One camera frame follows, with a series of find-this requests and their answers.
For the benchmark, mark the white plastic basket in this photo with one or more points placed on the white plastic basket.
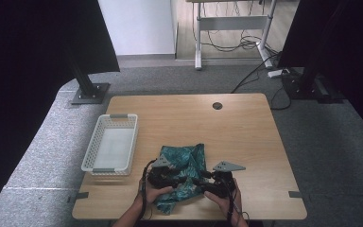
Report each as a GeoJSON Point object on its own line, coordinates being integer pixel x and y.
{"type": "Point", "coordinates": [112, 148]}

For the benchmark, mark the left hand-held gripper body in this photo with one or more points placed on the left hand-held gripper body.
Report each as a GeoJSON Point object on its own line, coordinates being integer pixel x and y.
{"type": "Point", "coordinates": [159, 176]}

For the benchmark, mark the person's right hand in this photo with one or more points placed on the person's right hand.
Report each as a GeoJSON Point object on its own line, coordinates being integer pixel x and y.
{"type": "Point", "coordinates": [225, 205]}

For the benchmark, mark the person's left hand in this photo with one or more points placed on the person's left hand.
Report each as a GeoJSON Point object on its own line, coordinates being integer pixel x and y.
{"type": "Point", "coordinates": [154, 195]}

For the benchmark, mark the teal floral shirt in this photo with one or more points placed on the teal floral shirt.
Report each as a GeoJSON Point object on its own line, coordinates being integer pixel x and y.
{"type": "Point", "coordinates": [186, 164]}

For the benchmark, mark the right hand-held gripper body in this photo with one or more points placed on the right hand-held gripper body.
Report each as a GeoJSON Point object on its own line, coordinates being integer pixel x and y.
{"type": "Point", "coordinates": [222, 183]}

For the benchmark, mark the white power strip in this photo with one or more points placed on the white power strip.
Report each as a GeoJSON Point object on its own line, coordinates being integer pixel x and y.
{"type": "Point", "coordinates": [275, 73]}

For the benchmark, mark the grey tape strip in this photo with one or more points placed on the grey tape strip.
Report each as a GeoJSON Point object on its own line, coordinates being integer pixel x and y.
{"type": "Point", "coordinates": [80, 196]}
{"type": "Point", "coordinates": [295, 194]}

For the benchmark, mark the white desk frame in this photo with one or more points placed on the white desk frame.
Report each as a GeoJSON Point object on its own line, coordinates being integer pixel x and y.
{"type": "Point", "coordinates": [230, 22]}

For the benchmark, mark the black metal stand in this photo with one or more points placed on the black metal stand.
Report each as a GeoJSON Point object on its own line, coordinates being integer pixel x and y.
{"type": "Point", "coordinates": [88, 91]}
{"type": "Point", "coordinates": [308, 82]}

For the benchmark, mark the black curtain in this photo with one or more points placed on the black curtain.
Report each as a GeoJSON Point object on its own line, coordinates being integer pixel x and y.
{"type": "Point", "coordinates": [353, 47]}
{"type": "Point", "coordinates": [28, 63]}

